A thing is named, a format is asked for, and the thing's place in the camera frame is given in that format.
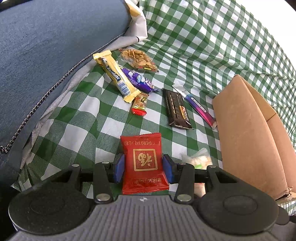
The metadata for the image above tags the small red gold candy packet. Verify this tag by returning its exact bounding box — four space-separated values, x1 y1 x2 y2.
131 92 149 116

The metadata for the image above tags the green white checkered cloth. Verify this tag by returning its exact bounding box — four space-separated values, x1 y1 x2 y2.
13 1 295 191

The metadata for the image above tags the blue sofa cushion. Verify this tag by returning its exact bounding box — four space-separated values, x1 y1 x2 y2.
1 1 131 186

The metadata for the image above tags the clear bag of crackers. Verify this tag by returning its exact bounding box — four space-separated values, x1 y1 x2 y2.
119 49 159 72

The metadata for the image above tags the dark brown chocolate biscuit bar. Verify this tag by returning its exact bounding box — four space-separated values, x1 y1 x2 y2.
163 89 193 130

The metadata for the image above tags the white paper bag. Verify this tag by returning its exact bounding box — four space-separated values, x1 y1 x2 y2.
124 0 147 43

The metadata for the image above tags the purple snack wrapper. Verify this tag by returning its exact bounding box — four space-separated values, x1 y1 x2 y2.
121 67 159 93

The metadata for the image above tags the purple silver stick sachet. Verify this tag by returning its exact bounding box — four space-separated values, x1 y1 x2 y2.
172 84 217 130

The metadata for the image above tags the brown cardboard box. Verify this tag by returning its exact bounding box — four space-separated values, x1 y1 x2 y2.
212 75 295 199

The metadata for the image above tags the red square snack packet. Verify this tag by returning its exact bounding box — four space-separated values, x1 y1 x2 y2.
120 133 169 195

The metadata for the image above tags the clear plastic snack wrapper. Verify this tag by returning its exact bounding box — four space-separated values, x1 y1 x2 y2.
181 148 213 170

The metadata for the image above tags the yellow Alpenliebe candy bar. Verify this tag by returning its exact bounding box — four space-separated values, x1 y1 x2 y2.
93 50 141 103

